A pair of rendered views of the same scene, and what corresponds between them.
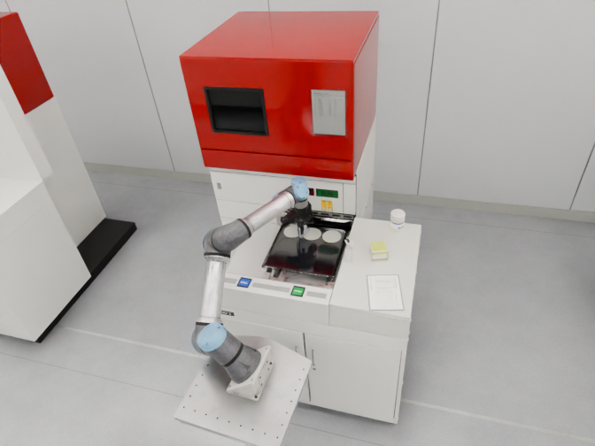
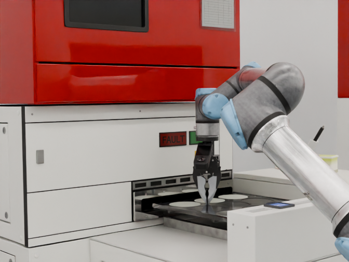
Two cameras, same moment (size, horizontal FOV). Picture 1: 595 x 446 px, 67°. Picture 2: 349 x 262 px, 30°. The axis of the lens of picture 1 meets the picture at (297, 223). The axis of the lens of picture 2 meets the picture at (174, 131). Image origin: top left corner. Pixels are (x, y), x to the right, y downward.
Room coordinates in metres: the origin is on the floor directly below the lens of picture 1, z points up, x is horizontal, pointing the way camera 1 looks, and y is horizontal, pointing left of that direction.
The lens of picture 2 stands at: (0.88, 1.81, 1.24)
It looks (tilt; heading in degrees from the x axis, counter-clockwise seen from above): 3 degrees down; 301
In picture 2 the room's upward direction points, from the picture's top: 1 degrees counter-clockwise
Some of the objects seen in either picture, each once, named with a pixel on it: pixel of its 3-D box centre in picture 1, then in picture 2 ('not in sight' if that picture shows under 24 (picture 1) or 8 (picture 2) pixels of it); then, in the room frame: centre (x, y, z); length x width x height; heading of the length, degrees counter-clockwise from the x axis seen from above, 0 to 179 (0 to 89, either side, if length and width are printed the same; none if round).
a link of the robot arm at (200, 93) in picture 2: (298, 189); (207, 105); (1.84, -0.02, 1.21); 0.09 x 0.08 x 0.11; 130
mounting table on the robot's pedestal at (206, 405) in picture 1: (250, 390); not in sight; (1.06, 0.26, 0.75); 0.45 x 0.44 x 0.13; 157
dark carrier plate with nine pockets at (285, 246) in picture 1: (306, 247); (233, 205); (1.76, -0.04, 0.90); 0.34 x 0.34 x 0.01; 71
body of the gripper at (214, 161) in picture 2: (303, 213); (207, 155); (1.85, -0.03, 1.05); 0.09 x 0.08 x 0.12; 112
